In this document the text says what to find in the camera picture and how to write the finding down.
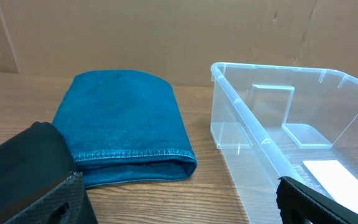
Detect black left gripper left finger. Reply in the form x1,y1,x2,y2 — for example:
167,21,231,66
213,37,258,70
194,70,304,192
4,172,98,224

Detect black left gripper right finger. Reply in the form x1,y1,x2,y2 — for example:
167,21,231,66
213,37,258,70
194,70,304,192
276,176,358,224

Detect black cloth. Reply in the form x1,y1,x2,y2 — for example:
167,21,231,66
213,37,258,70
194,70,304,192
0,122,77,223

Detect teal blue towel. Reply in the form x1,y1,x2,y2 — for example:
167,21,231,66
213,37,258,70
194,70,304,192
52,70,198,188

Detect white label in bin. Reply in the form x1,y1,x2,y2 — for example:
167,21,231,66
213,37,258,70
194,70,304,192
303,160,358,214

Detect clear plastic storage bin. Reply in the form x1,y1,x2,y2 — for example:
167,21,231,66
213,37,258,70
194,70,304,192
211,62,358,223

